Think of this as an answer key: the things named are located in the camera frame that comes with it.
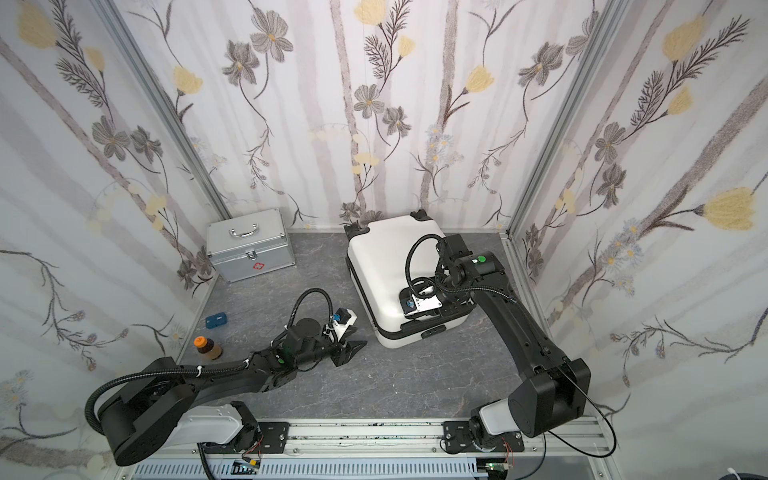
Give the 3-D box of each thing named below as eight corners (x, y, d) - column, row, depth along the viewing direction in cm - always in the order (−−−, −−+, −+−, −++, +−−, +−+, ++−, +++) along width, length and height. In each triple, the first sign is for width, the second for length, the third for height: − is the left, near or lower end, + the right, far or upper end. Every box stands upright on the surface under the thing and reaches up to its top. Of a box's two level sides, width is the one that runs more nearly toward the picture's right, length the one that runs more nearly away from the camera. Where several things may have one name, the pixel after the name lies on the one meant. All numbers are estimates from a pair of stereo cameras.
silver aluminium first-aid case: (229, 288, 106) (207, 258, 93) (226, 252, 117) (205, 222, 104) (295, 267, 112) (283, 237, 99) (287, 235, 123) (275, 204, 110)
